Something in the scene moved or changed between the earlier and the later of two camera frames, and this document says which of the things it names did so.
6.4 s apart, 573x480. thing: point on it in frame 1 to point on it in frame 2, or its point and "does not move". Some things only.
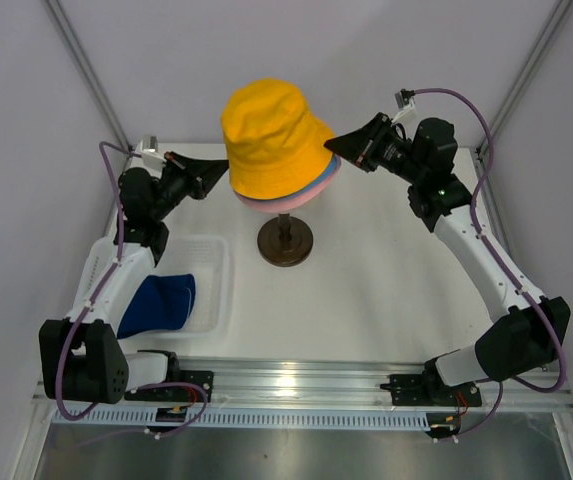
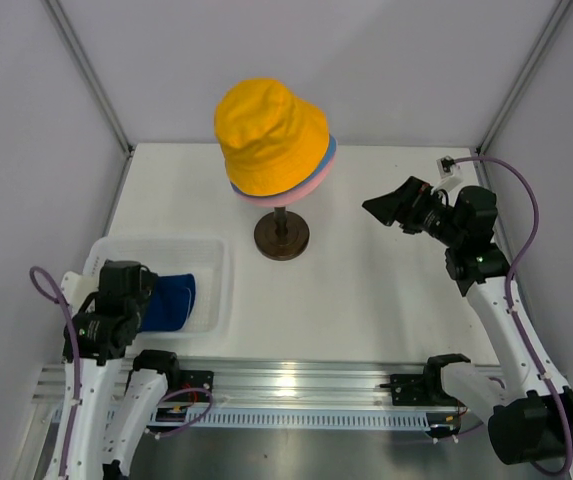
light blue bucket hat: x=329 y=172 to x=332 y=148
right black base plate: x=421 y=390 does not move
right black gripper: x=360 y=146 to x=407 y=201
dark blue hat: x=160 y=303 does not move
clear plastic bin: x=208 y=259 does not move
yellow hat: x=274 y=145 does not move
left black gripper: x=200 y=176 to x=146 y=279
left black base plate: x=177 y=392 does not move
